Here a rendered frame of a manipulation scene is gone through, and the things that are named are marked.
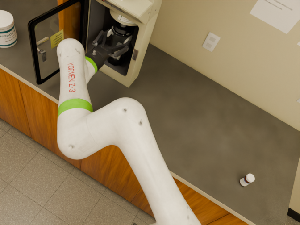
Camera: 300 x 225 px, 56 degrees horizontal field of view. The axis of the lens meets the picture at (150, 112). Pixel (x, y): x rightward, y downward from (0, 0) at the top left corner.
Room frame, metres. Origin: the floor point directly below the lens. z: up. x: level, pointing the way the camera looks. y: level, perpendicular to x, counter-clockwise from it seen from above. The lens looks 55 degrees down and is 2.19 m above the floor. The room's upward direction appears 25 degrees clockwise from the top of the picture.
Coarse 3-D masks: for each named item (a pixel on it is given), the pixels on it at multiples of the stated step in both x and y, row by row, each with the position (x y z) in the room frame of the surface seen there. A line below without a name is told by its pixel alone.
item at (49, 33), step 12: (60, 12) 0.86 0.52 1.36; (72, 12) 0.93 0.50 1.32; (48, 24) 0.80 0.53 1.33; (60, 24) 0.86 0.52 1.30; (72, 24) 0.93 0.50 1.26; (36, 36) 0.73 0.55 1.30; (48, 36) 0.79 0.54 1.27; (60, 36) 0.86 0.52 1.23; (72, 36) 0.93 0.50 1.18; (48, 48) 0.79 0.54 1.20; (48, 60) 0.78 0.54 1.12; (48, 72) 0.77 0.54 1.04
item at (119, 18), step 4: (112, 12) 1.03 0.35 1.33; (116, 12) 1.02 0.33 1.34; (112, 16) 1.02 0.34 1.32; (116, 16) 1.01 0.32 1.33; (120, 16) 1.01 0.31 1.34; (116, 20) 1.01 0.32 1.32; (120, 20) 1.01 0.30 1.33; (124, 20) 1.01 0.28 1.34; (128, 20) 1.02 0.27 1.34; (124, 24) 1.00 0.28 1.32; (128, 24) 1.01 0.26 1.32; (132, 24) 1.02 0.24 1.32; (136, 24) 1.03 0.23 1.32
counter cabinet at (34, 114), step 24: (0, 72) 0.80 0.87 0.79; (0, 96) 0.81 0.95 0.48; (24, 96) 0.78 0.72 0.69; (24, 120) 0.79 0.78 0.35; (48, 120) 0.75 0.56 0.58; (48, 144) 0.76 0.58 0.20; (96, 168) 0.70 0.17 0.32; (120, 168) 0.68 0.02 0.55; (120, 192) 0.67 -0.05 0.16; (192, 192) 0.62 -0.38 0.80; (216, 216) 0.59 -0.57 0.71
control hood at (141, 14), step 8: (112, 0) 0.88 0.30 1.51; (120, 0) 0.90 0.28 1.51; (128, 0) 0.92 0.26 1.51; (136, 0) 0.94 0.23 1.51; (144, 0) 0.96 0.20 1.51; (120, 8) 0.88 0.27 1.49; (128, 8) 0.87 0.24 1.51; (136, 8) 0.89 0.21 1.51; (144, 8) 0.91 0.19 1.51; (136, 16) 0.86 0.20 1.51; (144, 16) 0.91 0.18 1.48; (144, 24) 0.94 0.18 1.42
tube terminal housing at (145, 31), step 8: (96, 0) 1.01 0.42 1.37; (152, 0) 0.97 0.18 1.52; (160, 0) 1.05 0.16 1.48; (112, 8) 1.00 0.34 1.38; (152, 8) 0.98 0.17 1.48; (88, 16) 1.01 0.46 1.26; (128, 16) 0.98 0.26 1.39; (152, 16) 1.01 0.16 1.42; (88, 24) 1.01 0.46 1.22; (152, 24) 1.04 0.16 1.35; (144, 32) 0.97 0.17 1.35; (136, 40) 0.97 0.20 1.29; (144, 40) 1.00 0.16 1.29; (136, 48) 0.97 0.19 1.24; (144, 48) 1.04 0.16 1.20; (104, 64) 1.00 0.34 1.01; (136, 64) 0.99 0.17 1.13; (104, 72) 0.99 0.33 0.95; (112, 72) 0.99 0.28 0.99; (128, 72) 0.97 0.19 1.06; (136, 72) 1.03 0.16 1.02; (120, 80) 0.98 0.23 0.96; (128, 80) 0.97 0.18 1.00
